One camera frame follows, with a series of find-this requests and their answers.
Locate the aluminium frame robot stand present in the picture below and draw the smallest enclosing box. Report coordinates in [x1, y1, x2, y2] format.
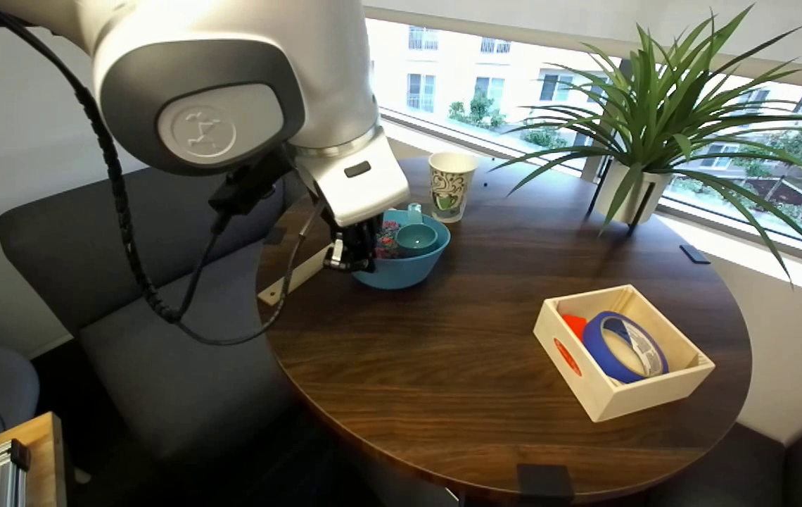
[0, 414, 68, 507]

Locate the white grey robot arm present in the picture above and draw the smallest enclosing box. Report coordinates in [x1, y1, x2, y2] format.
[0, 0, 410, 269]

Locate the yellow wooden ruler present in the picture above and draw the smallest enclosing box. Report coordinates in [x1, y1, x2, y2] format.
[255, 251, 325, 307]

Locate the blue bowl with beads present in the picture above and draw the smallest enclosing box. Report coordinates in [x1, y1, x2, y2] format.
[355, 207, 449, 290]

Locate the small black table sensor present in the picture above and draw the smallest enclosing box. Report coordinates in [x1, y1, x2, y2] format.
[678, 244, 712, 265]

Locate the teal plastic spoon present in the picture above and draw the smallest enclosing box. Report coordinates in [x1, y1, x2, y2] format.
[386, 202, 439, 257]

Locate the white wooden box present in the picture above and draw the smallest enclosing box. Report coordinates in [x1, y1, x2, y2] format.
[531, 285, 714, 421]

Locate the white plant pot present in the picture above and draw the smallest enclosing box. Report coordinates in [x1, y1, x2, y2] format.
[593, 162, 669, 224]

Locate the dark grey sofa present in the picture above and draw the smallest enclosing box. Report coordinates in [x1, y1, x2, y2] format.
[0, 168, 297, 469]

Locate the round wooden table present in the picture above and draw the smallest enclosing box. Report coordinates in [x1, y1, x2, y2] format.
[268, 165, 752, 503]

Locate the green potted plant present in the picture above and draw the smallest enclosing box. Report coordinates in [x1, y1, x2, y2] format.
[500, 10, 802, 274]

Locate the white patterned paper cup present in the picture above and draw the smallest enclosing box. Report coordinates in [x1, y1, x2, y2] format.
[428, 152, 476, 221]

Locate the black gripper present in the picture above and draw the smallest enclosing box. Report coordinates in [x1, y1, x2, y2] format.
[325, 216, 382, 269]

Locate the blue tape roll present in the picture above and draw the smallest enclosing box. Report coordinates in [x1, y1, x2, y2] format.
[583, 310, 669, 383]

